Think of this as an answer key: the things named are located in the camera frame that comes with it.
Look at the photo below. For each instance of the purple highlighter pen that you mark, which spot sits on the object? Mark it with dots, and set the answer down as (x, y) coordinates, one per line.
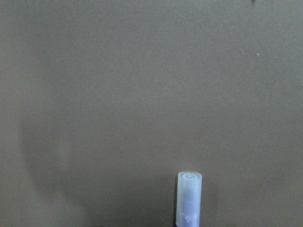
(188, 204)

